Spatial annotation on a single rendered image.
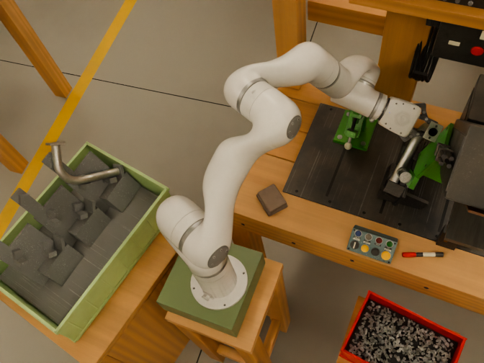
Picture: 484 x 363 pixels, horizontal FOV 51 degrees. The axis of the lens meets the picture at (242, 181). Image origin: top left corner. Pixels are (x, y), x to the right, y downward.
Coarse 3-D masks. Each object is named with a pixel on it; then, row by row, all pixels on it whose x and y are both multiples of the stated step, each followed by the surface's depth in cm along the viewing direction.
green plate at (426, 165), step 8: (448, 128) 146; (440, 136) 150; (448, 136) 144; (432, 144) 155; (448, 144) 143; (424, 152) 160; (432, 152) 151; (424, 160) 156; (432, 160) 148; (416, 168) 160; (424, 168) 152; (432, 168) 151; (416, 176) 157; (432, 176) 155; (440, 176) 154
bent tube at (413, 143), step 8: (424, 128) 159; (432, 128) 160; (440, 128) 151; (416, 136) 166; (424, 136) 153; (432, 136) 152; (408, 144) 168; (416, 144) 167; (408, 152) 168; (400, 160) 170; (408, 160) 169; (392, 176) 172
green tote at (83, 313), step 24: (72, 168) 197; (48, 192) 191; (168, 192) 186; (24, 216) 186; (144, 216) 180; (0, 240) 182; (144, 240) 187; (0, 264) 187; (120, 264) 180; (0, 288) 174; (96, 288) 173; (72, 312) 166; (96, 312) 180; (72, 336) 174
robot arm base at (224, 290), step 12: (228, 264) 151; (240, 264) 166; (192, 276) 167; (216, 276) 147; (228, 276) 154; (240, 276) 164; (192, 288) 165; (204, 288) 156; (216, 288) 154; (228, 288) 158; (240, 288) 162; (204, 300) 162; (216, 300) 161; (228, 300) 160
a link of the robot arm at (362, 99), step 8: (360, 80) 151; (360, 88) 151; (368, 88) 152; (352, 96) 152; (360, 96) 151; (368, 96) 151; (376, 96) 151; (344, 104) 154; (352, 104) 153; (360, 104) 152; (368, 104) 151; (360, 112) 154; (368, 112) 153
